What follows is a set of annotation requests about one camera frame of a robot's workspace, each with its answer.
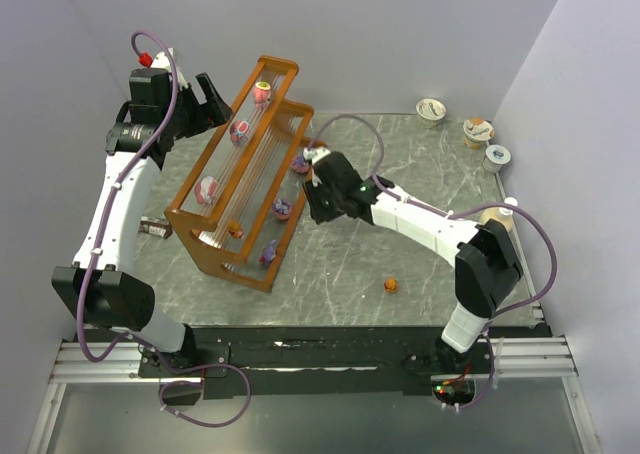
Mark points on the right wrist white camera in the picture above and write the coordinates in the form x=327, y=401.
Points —
x=312, y=156

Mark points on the orange wooden tiered shelf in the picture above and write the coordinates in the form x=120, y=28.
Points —
x=249, y=179

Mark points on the orange yogurt cup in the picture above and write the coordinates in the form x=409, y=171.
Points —
x=477, y=132

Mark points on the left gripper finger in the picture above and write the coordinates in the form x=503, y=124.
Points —
x=210, y=92
x=218, y=110

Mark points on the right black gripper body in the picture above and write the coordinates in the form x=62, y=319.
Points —
x=320, y=186

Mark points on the pink egg toy white frill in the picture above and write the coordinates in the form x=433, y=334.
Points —
x=205, y=190

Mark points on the pink ball purple bunny toy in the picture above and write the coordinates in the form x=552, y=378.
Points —
x=281, y=209

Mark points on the pink egg toy blue spots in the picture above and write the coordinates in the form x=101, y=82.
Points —
x=238, y=132

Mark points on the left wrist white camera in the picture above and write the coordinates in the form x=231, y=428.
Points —
x=161, y=61

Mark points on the small purple bunny toy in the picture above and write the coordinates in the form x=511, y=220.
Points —
x=268, y=253

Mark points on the pink pot toy green top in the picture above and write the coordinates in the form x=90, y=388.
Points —
x=261, y=94

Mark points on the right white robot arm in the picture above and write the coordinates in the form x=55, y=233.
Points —
x=485, y=262

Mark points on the wrist white camera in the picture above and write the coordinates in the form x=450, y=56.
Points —
x=161, y=61
x=312, y=156

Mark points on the beige soap pump bottle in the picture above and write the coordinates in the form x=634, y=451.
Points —
x=499, y=214

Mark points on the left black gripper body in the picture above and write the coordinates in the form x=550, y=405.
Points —
x=191, y=108

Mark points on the brown chocolate bar wrapper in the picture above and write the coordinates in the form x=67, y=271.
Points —
x=158, y=227

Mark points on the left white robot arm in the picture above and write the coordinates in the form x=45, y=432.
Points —
x=98, y=287

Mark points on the white yogurt cup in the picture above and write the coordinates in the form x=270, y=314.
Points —
x=430, y=112

